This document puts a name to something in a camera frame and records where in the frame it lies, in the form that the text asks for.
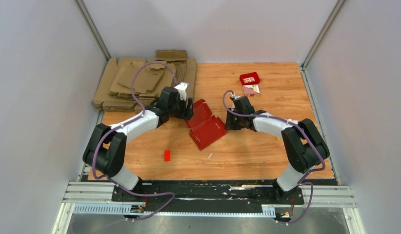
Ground red paper box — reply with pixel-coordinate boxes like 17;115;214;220
185;99;228;151

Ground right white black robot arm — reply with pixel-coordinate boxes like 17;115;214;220
225;94;330;204

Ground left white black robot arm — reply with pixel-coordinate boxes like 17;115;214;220
82;82;193;201

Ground clear card box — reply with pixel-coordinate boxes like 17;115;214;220
242;84;261;97

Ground stack of flat cardboard boxes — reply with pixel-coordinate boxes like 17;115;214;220
92;49;197;113

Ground small red block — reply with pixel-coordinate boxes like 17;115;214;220
164;150;171;161

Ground red toy brick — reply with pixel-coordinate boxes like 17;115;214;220
239;72;261;85

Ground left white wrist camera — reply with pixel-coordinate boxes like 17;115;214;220
174;82;189;101

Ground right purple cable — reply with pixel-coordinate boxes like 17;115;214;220
222;90;327;226

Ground purple cable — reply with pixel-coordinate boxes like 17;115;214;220
222;90;327;226
90;61;179;223

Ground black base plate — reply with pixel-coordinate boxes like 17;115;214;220
111;179;305;207

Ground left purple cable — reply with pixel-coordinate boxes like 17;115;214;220
90;61;179;223

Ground aluminium frame rail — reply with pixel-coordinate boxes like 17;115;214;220
53;180;364;234

